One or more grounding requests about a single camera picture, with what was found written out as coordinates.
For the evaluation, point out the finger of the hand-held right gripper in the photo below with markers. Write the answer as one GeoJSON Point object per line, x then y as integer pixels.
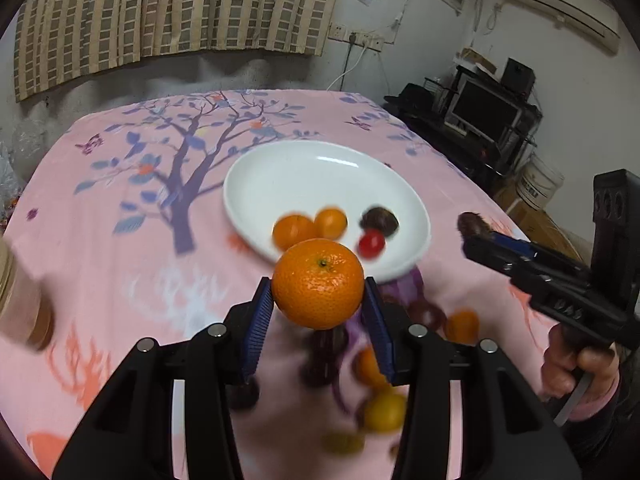
{"type": "Point", "coordinates": [505, 270]}
{"type": "Point", "coordinates": [545, 260]}

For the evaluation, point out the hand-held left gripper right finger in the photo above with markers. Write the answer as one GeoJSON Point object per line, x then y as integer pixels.
{"type": "Point", "coordinates": [378, 340]}

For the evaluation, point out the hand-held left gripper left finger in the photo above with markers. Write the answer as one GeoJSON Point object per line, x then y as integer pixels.
{"type": "Point", "coordinates": [256, 332]}

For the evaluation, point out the dark water chestnut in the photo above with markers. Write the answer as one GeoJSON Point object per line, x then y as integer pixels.
{"type": "Point", "coordinates": [380, 220]}
{"type": "Point", "coordinates": [245, 395]}
{"type": "Point", "coordinates": [470, 222]}

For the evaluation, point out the yellow orange mandarin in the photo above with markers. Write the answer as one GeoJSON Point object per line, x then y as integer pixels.
{"type": "Point", "coordinates": [385, 411]}

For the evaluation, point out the large orange mandarin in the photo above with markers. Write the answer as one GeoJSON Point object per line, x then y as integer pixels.
{"type": "Point", "coordinates": [318, 283]}

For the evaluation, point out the small dark red plum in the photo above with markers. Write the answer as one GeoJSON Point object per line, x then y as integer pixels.
{"type": "Point", "coordinates": [371, 244]}

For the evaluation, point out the greenish mandarin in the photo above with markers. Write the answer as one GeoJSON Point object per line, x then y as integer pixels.
{"type": "Point", "coordinates": [343, 442]}

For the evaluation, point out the white oval plate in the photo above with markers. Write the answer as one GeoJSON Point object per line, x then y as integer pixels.
{"type": "Point", "coordinates": [310, 180]}

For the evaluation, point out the person's right forearm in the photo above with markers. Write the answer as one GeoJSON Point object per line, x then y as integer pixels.
{"type": "Point", "coordinates": [600, 430]}

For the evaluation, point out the person's right hand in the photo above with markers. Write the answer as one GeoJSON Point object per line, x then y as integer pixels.
{"type": "Point", "coordinates": [595, 365]}

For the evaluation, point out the cardboard box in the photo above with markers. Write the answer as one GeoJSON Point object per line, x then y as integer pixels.
{"type": "Point", "coordinates": [537, 225]}

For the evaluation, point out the white plastic bucket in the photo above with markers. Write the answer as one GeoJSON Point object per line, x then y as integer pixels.
{"type": "Point", "coordinates": [540, 182]}

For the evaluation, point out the black media stand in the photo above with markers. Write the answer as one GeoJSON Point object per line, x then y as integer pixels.
{"type": "Point", "coordinates": [500, 155]}

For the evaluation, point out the pink printed tablecloth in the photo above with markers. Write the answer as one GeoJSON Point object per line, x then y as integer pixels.
{"type": "Point", "coordinates": [125, 270]}

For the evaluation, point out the grey monitor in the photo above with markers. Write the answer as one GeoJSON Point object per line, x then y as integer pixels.
{"type": "Point", "coordinates": [482, 110]}

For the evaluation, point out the black speaker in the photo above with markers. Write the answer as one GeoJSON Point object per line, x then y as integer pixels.
{"type": "Point", "coordinates": [519, 76]}

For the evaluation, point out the beige lidded drink cup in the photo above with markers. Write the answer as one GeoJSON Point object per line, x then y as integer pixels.
{"type": "Point", "coordinates": [25, 305]}

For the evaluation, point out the white power strip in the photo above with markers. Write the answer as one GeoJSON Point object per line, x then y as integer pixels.
{"type": "Point", "coordinates": [367, 41]}

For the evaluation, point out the clear plastic bag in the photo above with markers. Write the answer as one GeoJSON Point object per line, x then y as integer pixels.
{"type": "Point", "coordinates": [10, 170]}

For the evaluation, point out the checkered beige curtain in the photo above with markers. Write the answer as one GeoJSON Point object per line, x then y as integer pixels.
{"type": "Point", "coordinates": [175, 10]}

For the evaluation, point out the white wall socket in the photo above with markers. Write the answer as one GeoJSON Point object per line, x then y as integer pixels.
{"type": "Point", "coordinates": [338, 32]}

